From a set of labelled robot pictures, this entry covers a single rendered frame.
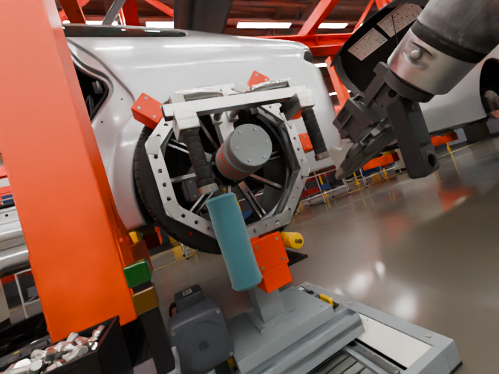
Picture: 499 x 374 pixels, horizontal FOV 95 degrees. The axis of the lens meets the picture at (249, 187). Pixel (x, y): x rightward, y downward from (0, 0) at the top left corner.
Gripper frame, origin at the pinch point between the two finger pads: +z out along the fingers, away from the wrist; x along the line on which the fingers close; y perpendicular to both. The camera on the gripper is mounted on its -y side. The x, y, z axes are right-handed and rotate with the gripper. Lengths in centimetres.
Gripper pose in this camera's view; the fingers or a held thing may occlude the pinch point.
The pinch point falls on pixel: (343, 176)
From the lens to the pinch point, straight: 50.5
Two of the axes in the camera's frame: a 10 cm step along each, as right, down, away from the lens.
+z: -2.3, 5.7, 7.9
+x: -8.6, 2.6, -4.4
